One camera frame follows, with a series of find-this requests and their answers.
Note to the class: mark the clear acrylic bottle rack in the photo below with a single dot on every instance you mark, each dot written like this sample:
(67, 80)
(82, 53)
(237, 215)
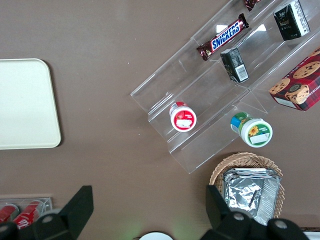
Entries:
(47, 202)

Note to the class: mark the red lid white jar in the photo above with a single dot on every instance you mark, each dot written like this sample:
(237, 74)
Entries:
(183, 120)

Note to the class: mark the white snack tray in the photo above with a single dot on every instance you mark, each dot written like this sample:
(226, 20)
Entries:
(313, 235)

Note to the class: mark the small black carton box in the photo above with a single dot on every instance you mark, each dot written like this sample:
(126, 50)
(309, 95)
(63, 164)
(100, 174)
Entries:
(291, 21)
(235, 65)

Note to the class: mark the green label white jar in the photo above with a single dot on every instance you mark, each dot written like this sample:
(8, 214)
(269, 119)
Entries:
(255, 131)

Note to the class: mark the red tartan cookie box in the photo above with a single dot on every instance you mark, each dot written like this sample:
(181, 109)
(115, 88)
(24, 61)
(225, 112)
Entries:
(297, 85)

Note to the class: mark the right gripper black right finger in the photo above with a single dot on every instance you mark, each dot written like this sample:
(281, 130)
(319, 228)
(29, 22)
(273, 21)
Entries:
(225, 225)

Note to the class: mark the clear acrylic stepped shelf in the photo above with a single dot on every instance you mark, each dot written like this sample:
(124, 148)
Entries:
(175, 75)

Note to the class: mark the wicker basket with foil packs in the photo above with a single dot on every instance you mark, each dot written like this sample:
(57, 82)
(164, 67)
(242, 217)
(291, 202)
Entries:
(250, 160)

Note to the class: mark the beige plastic tray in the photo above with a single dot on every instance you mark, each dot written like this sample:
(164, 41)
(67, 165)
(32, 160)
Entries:
(25, 105)

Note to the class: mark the silver foil wrapped sandwich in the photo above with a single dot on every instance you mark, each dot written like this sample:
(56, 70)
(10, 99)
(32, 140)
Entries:
(240, 195)
(271, 197)

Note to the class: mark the brown Snickers bar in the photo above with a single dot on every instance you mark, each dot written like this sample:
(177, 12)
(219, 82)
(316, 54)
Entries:
(226, 37)
(251, 3)

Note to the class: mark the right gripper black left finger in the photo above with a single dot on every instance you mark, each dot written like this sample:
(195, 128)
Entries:
(75, 215)

